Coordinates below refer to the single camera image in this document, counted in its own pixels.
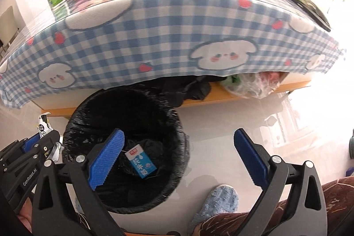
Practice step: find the dark green jar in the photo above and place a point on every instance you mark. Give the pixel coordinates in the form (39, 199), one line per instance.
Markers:
(352, 144)

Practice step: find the black remote control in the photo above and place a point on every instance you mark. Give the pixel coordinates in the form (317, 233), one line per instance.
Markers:
(312, 10)

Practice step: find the blue checked tablecloth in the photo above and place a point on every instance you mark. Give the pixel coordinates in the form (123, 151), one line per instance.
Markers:
(166, 31)

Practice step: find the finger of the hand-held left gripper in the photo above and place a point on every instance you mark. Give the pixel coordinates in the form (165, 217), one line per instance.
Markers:
(30, 142)
(45, 149)

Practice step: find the person's left hand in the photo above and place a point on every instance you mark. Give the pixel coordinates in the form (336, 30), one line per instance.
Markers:
(24, 215)

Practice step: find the black and white milk carton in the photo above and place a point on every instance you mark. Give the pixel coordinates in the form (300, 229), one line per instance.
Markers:
(43, 125)

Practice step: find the black cloth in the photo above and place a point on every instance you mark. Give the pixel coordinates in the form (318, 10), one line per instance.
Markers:
(190, 89)

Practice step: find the blue milk carton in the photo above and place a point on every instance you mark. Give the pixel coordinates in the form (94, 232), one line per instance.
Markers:
(141, 161)

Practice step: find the trash bin with black bag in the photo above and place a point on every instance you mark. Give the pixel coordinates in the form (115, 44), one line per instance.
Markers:
(110, 114)

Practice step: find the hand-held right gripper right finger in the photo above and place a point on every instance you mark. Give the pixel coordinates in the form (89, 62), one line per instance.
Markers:
(250, 154)

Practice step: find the wooden table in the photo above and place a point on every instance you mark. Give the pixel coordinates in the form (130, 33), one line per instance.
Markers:
(221, 93)

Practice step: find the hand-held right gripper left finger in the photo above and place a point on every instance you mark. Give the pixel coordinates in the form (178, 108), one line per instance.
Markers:
(106, 154)

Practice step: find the clear plastic bag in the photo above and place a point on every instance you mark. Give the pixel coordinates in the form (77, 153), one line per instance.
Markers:
(249, 86)

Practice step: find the blue fuzzy slipper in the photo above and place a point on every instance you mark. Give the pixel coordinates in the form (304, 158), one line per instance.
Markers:
(218, 202)

